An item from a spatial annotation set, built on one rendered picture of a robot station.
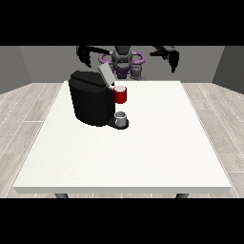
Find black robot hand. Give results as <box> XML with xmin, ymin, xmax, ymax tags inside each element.
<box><xmin>75</xmin><ymin>46</ymin><xmax>112</xmax><ymax>69</ymax></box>
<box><xmin>149</xmin><ymin>46</ymin><xmax>181</xmax><ymax>74</ymax></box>

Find pale grey machine lid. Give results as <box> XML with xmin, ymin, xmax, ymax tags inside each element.
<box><xmin>97</xmin><ymin>62</ymin><xmax>116</xmax><ymax>87</ymax></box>

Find small grey coffee pod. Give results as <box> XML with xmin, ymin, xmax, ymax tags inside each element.
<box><xmin>130</xmin><ymin>65</ymin><xmax>143</xmax><ymax>80</ymax></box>

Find black coffee machine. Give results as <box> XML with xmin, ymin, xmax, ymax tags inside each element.
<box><xmin>68</xmin><ymin>70</ymin><xmax>130</xmax><ymax>130</ymax></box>

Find red pod holder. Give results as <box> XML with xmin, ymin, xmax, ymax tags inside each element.
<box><xmin>112</xmin><ymin>85</ymin><xmax>128</xmax><ymax>105</ymax></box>

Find grey robot trunk purple rings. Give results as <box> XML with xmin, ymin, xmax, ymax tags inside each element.
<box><xmin>98</xmin><ymin>46</ymin><xmax>147</xmax><ymax>80</ymax></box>

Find small grey cup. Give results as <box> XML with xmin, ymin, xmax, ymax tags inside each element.
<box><xmin>113</xmin><ymin>111</ymin><xmax>129</xmax><ymax>128</ymax></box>

